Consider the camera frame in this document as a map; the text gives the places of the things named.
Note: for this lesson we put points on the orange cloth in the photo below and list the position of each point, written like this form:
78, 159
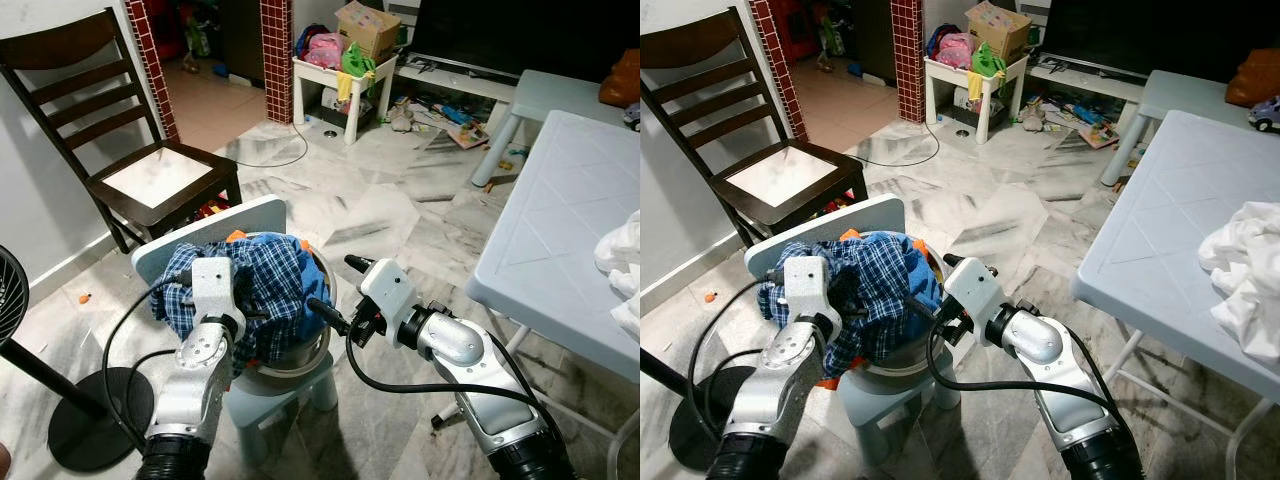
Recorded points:
236, 237
850, 236

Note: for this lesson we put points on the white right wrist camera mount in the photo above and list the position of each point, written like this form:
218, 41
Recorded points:
975, 290
390, 290

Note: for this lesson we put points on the plain blue garment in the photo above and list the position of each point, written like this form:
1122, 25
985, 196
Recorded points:
316, 280
930, 268

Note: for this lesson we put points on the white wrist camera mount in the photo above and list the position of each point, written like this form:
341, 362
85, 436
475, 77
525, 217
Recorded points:
390, 290
810, 285
975, 290
213, 285

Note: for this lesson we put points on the steel basin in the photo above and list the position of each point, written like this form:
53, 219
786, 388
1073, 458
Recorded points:
295, 365
905, 368

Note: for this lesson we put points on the white television stand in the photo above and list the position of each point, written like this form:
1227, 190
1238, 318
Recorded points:
1090, 82
450, 80

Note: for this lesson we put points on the red tiled pillar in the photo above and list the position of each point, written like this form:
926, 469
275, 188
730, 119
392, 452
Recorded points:
906, 60
276, 60
780, 70
152, 70

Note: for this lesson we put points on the yellow cloth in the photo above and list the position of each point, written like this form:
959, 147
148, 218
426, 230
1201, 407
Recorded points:
345, 88
975, 88

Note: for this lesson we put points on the cardboard box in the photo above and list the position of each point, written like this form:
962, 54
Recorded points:
1000, 35
370, 35

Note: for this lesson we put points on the blue plaid shirt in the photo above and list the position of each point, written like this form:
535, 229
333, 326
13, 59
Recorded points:
270, 280
880, 275

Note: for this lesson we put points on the orange bag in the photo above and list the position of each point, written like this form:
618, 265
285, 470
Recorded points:
622, 85
1255, 80

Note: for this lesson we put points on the grey plush toy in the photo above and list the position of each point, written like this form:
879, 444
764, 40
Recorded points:
402, 117
1035, 117

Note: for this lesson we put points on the black standing fan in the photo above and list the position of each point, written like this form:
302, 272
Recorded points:
700, 430
100, 420

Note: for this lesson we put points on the dark wooden chair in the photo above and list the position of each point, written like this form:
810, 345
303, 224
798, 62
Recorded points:
60, 45
700, 45

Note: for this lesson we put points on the green bag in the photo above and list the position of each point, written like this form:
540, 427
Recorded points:
358, 62
988, 62

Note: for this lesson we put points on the light blue folding table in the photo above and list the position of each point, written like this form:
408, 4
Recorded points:
1170, 220
560, 220

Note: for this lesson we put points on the colourful picture book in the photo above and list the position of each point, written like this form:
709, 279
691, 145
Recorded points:
465, 132
1098, 132

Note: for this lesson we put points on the white side table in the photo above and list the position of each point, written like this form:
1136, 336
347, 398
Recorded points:
982, 118
351, 118

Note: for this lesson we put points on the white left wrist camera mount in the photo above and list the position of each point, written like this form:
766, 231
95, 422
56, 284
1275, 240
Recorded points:
213, 285
810, 285

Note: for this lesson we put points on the black television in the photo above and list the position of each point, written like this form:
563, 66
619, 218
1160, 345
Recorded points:
1150, 35
520, 35

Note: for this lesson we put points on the small light blue plastic table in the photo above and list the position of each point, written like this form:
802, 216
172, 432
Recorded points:
1190, 95
560, 90

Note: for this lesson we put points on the purple toy car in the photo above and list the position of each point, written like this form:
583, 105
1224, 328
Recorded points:
634, 115
1265, 112

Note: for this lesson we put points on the white shirt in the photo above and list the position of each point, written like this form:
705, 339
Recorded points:
1245, 270
622, 260

